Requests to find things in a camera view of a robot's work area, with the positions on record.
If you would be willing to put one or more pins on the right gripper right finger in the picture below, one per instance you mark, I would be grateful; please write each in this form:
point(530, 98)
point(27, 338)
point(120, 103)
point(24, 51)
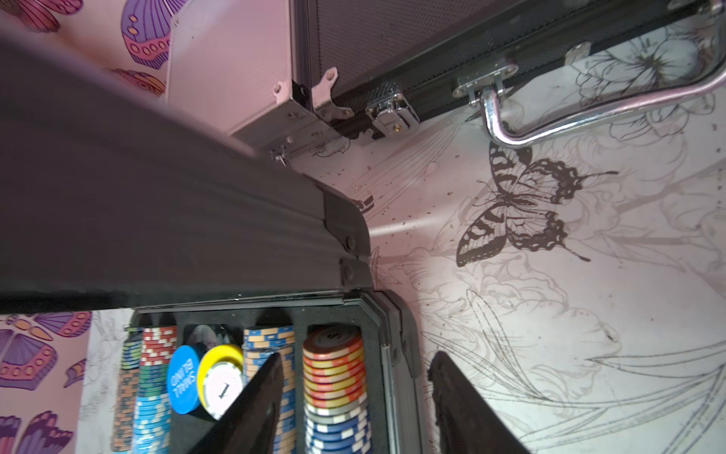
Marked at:
point(466, 422)

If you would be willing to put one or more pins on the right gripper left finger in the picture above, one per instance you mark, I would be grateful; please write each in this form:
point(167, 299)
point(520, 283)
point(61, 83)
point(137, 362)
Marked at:
point(249, 426)

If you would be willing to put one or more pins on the large black poker case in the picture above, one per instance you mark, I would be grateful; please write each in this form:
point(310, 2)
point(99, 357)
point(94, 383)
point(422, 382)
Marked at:
point(109, 200)

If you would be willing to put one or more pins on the black medium poker case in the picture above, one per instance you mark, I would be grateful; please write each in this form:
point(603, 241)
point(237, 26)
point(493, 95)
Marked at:
point(398, 63)

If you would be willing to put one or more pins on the small silver poker case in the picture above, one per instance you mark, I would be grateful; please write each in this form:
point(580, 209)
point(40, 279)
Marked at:
point(232, 67)

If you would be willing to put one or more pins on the yellow white round chip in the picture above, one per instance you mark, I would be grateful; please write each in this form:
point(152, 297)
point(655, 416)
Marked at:
point(221, 379)

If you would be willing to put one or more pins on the blue round dealer chip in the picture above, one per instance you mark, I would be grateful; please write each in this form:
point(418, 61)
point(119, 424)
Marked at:
point(183, 376)

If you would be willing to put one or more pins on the blue orange chip row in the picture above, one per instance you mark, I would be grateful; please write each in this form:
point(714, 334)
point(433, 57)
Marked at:
point(259, 344)

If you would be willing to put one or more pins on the red yellow chip row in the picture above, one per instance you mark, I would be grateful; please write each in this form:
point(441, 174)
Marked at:
point(337, 417)

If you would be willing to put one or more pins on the red green blue chip row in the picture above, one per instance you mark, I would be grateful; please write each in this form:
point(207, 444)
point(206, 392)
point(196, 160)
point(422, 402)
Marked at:
point(152, 410)

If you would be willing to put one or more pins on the orange black chip row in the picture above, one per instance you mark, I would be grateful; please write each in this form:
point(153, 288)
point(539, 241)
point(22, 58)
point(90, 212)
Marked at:
point(127, 389)

